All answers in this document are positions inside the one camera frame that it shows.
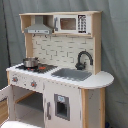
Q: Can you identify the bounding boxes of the white oven door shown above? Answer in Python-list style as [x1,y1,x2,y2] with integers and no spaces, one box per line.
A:
[0,86,15,126]

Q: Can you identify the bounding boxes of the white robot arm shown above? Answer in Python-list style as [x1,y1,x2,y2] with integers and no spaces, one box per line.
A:
[1,121,41,128]

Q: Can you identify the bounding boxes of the wooden toy kitchen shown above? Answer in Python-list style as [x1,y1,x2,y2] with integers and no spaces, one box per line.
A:
[0,10,115,128]

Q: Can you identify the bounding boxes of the grey toy sink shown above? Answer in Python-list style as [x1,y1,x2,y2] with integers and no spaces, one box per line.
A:
[52,68,92,81]

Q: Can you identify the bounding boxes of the black toy faucet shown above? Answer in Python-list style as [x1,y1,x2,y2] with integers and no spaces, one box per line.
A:
[75,51,93,70]

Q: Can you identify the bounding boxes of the black toy stovetop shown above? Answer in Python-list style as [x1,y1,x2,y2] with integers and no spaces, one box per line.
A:
[18,64,55,73]

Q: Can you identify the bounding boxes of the silver toy pot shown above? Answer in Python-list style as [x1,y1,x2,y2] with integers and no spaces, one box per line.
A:
[23,57,38,67]

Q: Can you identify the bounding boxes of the right stove knob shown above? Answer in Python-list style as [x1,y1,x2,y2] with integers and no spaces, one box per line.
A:
[31,81,37,87]

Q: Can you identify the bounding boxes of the stove knob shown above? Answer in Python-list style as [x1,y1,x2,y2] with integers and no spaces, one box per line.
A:
[12,77,18,82]
[31,81,37,87]

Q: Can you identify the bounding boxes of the white cabinet door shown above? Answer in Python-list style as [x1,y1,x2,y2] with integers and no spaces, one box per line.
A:
[44,82,82,128]

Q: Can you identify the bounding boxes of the toy microwave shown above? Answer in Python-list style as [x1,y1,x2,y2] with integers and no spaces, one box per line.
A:
[54,14,91,34]

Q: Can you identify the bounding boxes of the grey range hood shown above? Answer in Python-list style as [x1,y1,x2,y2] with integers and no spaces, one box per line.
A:
[24,15,52,34]

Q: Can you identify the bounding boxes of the left stove knob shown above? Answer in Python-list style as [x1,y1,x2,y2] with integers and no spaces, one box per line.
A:
[12,77,18,82]

